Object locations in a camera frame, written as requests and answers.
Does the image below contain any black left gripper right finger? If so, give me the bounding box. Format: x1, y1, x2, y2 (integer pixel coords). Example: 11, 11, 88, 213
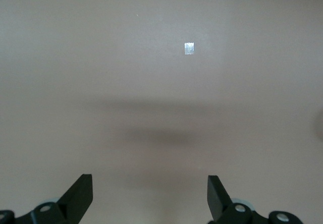
206, 175, 305, 224

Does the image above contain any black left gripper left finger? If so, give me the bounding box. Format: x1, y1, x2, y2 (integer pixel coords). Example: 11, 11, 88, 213
0, 174, 94, 224

